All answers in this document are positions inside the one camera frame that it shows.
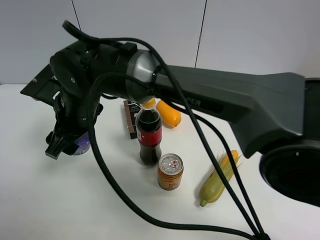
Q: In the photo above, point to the purple lidded round container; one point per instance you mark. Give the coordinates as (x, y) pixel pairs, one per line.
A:
(83, 144)

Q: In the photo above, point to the black cable thin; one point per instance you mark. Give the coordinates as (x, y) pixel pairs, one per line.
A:
(251, 219)

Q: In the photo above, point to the cola bottle yellow cap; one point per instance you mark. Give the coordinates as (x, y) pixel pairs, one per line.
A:
(149, 133)

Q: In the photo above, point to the orange yellow mango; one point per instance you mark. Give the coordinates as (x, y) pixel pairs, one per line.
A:
(170, 116)

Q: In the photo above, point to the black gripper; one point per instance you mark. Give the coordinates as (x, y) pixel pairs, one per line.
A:
(65, 88)

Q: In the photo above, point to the green husked corn cob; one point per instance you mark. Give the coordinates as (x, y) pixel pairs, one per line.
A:
(213, 187)

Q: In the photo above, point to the dark brown rectangular box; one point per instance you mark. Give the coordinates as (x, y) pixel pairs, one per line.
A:
(131, 110)

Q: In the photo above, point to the gold drink can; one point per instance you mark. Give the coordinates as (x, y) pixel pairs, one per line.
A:
(170, 169)

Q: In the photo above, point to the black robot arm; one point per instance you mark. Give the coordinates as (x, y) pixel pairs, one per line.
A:
(276, 115)

